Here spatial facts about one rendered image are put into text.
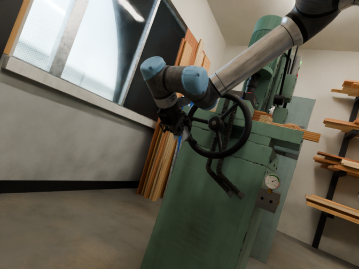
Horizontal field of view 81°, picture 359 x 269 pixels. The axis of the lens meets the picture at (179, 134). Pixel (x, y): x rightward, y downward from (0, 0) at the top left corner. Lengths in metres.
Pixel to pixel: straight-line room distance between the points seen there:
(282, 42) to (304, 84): 3.04
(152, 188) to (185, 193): 1.38
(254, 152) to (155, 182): 1.61
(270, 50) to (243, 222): 0.70
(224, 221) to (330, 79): 3.06
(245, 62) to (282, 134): 0.45
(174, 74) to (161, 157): 1.89
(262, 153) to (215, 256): 0.51
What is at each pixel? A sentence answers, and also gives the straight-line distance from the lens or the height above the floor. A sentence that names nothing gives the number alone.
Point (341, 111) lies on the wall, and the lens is 3.63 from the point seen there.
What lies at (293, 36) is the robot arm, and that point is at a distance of 0.71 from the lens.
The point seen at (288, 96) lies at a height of 1.16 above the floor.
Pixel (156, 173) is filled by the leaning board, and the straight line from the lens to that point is 2.46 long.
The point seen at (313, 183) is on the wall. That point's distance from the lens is 3.44.
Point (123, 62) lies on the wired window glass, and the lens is 2.25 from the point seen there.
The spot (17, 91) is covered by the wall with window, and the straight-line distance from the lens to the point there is 1.70.
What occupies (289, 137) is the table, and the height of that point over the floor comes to 0.86.
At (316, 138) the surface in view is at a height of 0.91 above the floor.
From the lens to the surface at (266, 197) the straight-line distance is 0.97.
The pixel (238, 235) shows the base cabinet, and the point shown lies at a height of 0.39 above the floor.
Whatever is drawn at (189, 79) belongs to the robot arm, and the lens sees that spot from 0.56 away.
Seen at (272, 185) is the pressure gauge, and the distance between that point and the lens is 0.94.
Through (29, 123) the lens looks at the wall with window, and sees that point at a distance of 1.76.
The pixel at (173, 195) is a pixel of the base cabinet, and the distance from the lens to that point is 1.14.
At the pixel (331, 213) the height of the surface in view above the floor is 0.51.
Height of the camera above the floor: 0.68
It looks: 3 degrees up
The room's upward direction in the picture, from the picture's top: 19 degrees clockwise
